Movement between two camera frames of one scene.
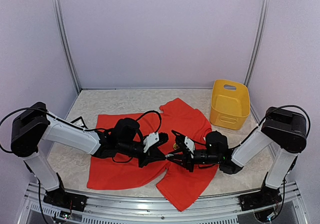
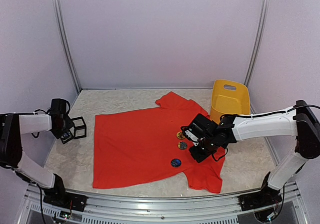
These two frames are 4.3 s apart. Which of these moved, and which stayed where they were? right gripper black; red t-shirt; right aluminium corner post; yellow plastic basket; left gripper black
Moved: right gripper black; red t-shirt; left gripper black
Stayed: yellow plastic basket; right aluminium corner post
